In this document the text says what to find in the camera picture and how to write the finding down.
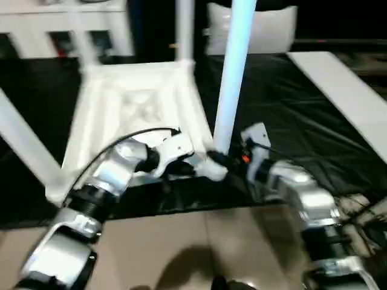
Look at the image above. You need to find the white plastic table top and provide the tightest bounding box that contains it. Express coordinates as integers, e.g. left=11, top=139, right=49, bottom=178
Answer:
left=45, top=60, right=229, bottom=208

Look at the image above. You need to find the white plastic table leg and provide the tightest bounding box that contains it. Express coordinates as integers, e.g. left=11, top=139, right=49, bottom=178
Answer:
left=213, top=0, right=258, bottom=155
left=71, top=11, right=102, bottom=72
left=0, top=89, right=67, bottom=208
left=175, top=0, right=197, bottom=67

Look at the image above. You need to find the black robot right foot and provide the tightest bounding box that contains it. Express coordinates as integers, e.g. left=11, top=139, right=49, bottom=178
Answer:
left=211, top=276, right=252, bottom=290

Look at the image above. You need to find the white flat panel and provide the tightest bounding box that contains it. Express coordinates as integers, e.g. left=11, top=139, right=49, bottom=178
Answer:
left=287, top=51, right=387, bottom=141

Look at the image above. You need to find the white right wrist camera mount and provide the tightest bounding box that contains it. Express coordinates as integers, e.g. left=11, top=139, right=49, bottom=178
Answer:
left=240, top=122, right=270, bottom=184

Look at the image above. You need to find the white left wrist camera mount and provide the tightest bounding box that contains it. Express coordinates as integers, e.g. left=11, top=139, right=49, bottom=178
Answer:
left=152, top=132, right=194, bottom=179

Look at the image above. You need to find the black bar with red light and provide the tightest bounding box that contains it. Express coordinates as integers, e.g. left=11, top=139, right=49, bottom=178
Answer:
left=294, top=38, right=387, bottom=45

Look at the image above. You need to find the black mat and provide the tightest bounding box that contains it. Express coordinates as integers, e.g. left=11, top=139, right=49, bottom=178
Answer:
left=0, top=54, right=387, bottom=227

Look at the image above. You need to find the white cabinet with glass doors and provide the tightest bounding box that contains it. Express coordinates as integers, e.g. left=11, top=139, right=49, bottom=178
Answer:
left=0, top=0, right=135, bottom=60

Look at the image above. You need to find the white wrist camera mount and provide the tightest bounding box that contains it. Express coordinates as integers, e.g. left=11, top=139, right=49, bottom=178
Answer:
left=152, top=132, right=194, bottom=179
left=240, top=122, right=270, bottom=184

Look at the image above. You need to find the grey cushion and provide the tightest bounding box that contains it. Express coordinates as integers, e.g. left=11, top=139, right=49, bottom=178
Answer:
left=205, top=2, right=299, bottom=56

